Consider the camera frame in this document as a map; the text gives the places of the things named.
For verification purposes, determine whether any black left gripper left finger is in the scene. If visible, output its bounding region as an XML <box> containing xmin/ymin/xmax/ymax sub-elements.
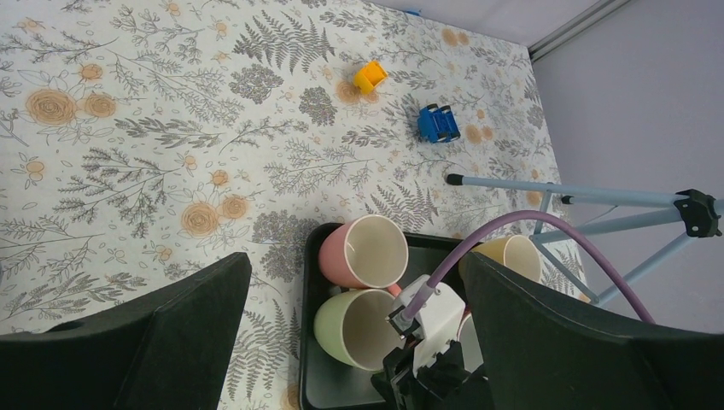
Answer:
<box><xmin>1</xmin><ymin>252</ymin><xmax>252</xmax><ymax>409</ymax></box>

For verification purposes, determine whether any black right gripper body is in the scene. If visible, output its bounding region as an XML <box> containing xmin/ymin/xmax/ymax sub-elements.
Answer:
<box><xmin>371</xmin><ymin>341</ymin><xmax>493</xmax><ymax>409</ymax></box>

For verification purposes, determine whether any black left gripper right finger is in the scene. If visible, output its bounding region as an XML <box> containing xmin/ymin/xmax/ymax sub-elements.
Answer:
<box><xmin>458</xmin><ymin>252</ymin><xmax>723</xmax><ymax>409</ymax></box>

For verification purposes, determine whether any yellow ceramic mug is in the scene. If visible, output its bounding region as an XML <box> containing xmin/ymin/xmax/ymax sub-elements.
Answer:
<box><xmin>458</xmin><ymin>235</ymin><xmax>542</xmax><ymax>283</ymax></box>

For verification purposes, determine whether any green ceramic mug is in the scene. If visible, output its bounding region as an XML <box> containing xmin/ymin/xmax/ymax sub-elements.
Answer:
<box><xmin>313</xmin><ymin>289</ymin><xmax>403</xmax><ymax>372</ymax></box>

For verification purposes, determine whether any salmon pink ceramic mug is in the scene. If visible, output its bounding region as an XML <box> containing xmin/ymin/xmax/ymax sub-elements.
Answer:
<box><xmin>318</xmin><ymin>214</ymin><xmax>409</xmax><ymax>296</ymax></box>

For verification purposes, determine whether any light blue tripod stand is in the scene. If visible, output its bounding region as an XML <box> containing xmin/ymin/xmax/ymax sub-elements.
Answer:
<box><xmin>445</xmin><ymin>173</ymin><xmax>723</xmax><ymax>307</ymax></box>

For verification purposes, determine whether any floral patterned tablecloth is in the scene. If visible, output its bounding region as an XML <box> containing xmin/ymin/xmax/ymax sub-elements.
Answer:
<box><xmin>1</xmin><ymin>1</ymin><xmax>560</xmax><ymax>409</ymax></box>

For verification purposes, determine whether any blue toy car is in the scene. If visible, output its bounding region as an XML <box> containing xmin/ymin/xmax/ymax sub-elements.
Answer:
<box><xmin>417</xmin><ymin>104</ymin><xmax>461</xmax><ymax>144</ymax></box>

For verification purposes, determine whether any small orange toy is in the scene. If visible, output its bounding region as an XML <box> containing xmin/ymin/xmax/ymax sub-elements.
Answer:
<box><xmin>353</xmin><ymin>61</ymin><xmax>388</xmax><ymax>95</ymax></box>

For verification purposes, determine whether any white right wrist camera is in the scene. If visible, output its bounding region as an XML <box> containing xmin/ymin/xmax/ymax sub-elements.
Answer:
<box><xmin>388</xmin><ymin>274</ymin><xmax>465</xmax><ymax>375</ymax></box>

